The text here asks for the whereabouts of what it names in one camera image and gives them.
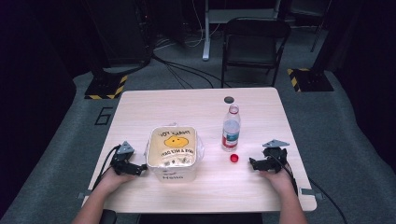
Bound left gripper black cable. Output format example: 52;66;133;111
92;144;121;189

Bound white desk frame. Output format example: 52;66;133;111
202;0;283;62

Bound black armrest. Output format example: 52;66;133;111
101;208;119;224

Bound white floor cables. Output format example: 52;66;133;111
154;0;220;50

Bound black floor cables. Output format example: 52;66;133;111
151;53;232;90

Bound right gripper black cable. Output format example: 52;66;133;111
270;151;348;224

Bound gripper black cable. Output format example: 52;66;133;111
92;144;121;189
270;151;348;224

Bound printed plastic bag liner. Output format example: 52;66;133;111
143;122;205;169

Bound dark equipment cabinet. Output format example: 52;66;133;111
83;0;154;69

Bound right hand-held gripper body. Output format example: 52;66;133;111
262;139;290;174

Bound black folding chair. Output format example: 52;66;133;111
220;17;292;89

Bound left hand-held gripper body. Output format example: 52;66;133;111
110;140;140;176

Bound person's right hand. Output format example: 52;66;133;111
260;171;297;195

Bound striped black stand base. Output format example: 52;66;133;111
84;69;129;101
287;67;334;93

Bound white plastic bin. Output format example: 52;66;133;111
145;125;201;184

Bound person's left hand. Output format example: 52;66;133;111
100;169;136;192

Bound clear plastic bottle red label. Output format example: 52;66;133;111
221;104;242;153

